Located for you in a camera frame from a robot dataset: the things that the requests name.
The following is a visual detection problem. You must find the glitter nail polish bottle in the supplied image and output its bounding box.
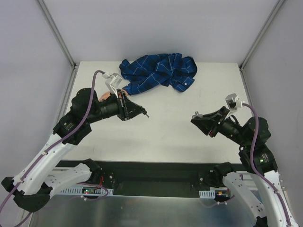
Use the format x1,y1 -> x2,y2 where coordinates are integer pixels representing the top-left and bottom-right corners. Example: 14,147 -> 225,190
192,111 -> 203,119

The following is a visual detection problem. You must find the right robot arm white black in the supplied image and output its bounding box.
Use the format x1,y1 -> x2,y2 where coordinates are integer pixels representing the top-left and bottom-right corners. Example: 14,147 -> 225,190
191,106 -> 298,227

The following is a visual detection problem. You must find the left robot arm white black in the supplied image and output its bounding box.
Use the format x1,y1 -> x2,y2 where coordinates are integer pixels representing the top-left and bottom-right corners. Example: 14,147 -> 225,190
1,88 -> 147,212

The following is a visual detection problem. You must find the mannequin hand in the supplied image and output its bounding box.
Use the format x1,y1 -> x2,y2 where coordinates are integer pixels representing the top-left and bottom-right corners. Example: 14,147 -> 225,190
98,92 -> 111,102

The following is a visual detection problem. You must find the blue plaid shirt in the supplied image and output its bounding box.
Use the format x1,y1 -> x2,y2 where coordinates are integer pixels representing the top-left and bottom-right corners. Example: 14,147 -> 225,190
119,53 -> 198,95

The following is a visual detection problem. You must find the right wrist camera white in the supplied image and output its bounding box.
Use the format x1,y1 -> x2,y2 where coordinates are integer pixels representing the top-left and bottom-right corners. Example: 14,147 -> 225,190
225,93 -> 245,112

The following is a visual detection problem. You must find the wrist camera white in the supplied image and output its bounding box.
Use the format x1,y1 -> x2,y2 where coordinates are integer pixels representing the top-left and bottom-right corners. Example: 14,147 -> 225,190
102,72 -> 122,97
225,93 -> 245,112

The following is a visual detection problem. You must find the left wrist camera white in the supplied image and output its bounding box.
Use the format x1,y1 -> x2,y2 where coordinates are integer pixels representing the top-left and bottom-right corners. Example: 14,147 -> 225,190
102,72 -> 122,97

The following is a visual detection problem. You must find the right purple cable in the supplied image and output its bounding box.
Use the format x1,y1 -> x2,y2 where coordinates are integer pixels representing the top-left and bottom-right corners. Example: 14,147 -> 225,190
241,103 -> 294,227

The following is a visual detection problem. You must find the left aluminium frame post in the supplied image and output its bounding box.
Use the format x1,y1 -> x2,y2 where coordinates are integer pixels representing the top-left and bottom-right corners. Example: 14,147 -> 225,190
35,0 -> 80,69

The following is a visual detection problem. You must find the aluminium frame post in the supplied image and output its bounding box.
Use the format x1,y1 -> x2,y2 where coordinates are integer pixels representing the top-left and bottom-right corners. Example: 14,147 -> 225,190
35,0 -> 80,69
238,0 -> 287,70

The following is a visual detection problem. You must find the right white cable duct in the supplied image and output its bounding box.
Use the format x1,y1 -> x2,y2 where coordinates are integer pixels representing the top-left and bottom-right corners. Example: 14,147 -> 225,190
199,190 -> 216,199

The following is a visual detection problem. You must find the white cable duct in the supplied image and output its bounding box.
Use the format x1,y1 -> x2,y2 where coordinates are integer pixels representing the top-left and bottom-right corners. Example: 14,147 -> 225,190
51,185 -> 114,196
199,190 -> 216,199

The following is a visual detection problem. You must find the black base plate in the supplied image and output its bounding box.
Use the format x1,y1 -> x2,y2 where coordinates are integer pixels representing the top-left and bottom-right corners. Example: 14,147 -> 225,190
56,159 -> 237,197

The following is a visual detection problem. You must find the left white cable duct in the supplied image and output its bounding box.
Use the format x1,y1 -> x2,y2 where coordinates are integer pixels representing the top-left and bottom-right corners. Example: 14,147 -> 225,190
51,185 -> 114,196

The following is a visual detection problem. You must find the right aluminium frame post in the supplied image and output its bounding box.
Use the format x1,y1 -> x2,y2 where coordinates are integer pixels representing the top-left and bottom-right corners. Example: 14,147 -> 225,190
238,0 -> 287,70

